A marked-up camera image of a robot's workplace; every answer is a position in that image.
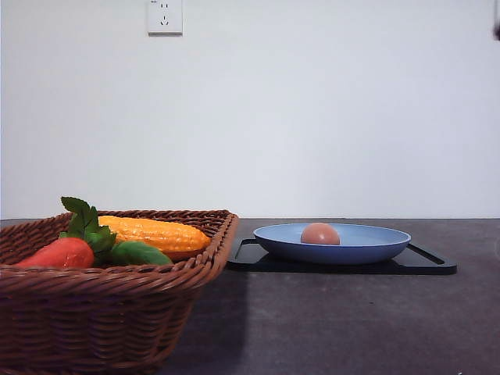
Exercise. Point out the brown egg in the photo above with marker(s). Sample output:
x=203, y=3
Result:
x=320, y=233

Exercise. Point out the blue round plate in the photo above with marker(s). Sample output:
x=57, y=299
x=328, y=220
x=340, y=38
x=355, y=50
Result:
x=359, y=243

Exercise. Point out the brown wicker basket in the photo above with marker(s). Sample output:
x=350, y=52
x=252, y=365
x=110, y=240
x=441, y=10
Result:
x=117, y=319

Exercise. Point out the black rectangular tray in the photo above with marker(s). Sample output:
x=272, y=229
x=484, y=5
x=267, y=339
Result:
x=250, y=257

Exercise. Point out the yellow plastic corn cob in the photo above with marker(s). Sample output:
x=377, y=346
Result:
x=167, y=236

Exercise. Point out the green plastic pepper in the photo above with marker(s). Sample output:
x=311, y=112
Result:
x=132, y=253

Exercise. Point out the red plastic carrot with leaves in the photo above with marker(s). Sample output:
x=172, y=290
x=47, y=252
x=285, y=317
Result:
x=85, y=243

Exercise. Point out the white wall power socket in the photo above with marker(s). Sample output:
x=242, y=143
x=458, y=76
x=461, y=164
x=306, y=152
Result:
x=165, y=19

